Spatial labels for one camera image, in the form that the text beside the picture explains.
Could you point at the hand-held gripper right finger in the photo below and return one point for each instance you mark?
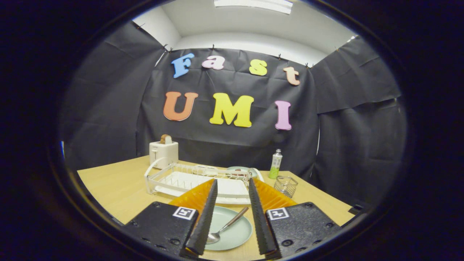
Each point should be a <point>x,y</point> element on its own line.
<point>259,224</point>

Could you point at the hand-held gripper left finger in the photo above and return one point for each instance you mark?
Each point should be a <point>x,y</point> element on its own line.
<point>206,221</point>

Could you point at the metal spoon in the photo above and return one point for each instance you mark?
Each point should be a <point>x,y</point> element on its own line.
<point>214,237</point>

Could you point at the small white divided dish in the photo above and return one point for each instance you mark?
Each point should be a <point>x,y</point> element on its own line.
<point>203,168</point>

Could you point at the pale green plate with food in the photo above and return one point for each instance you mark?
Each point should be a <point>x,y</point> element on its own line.
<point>239,169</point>

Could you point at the white drip tray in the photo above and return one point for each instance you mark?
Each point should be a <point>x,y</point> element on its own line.
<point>232,188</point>

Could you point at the green drink bottle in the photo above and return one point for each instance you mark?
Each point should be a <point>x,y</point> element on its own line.
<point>275,165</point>

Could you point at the black backdrop cloth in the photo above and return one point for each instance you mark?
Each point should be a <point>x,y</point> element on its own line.
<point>232,145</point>

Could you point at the white toaster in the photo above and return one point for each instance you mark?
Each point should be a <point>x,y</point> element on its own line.
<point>163,152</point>

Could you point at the brown bread slice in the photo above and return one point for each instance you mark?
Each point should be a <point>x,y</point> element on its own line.
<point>165,139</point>

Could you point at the black block at table edge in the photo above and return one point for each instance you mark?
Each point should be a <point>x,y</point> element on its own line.
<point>355,209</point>

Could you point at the ceiling light panel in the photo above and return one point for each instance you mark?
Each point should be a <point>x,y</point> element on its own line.
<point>253,3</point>

